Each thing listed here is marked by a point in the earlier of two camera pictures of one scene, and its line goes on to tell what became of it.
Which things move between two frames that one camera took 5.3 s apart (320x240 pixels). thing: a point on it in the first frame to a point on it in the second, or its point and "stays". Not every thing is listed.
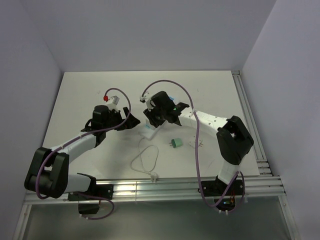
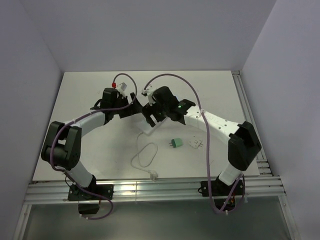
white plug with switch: x=192 y=142 stays
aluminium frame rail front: x=163 y=190 stays
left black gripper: x=131 y=123 to x=134 y=108
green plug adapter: x=176 y=142 stays
